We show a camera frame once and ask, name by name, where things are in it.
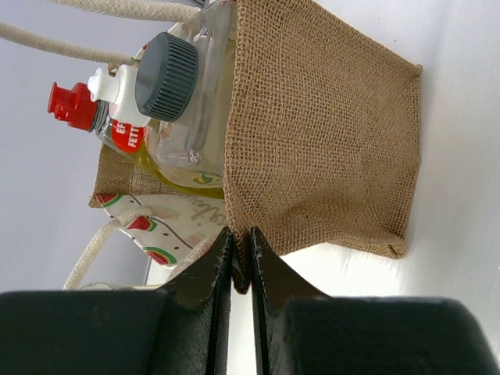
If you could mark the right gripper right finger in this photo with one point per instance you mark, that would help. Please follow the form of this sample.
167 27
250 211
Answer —
301 330

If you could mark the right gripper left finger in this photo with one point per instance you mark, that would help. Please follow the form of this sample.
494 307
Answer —
180 327

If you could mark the burlap watermelon canvas bag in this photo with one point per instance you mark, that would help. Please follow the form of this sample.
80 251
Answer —
322 143

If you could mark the white cap amber bottle middle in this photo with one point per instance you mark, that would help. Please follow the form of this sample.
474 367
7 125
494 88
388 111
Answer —
119 92

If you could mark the red cap yellow bottle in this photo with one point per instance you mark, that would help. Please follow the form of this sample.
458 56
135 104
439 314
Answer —
127 163

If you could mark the grey cap clear jar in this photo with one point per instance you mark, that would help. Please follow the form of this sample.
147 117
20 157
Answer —
185 80

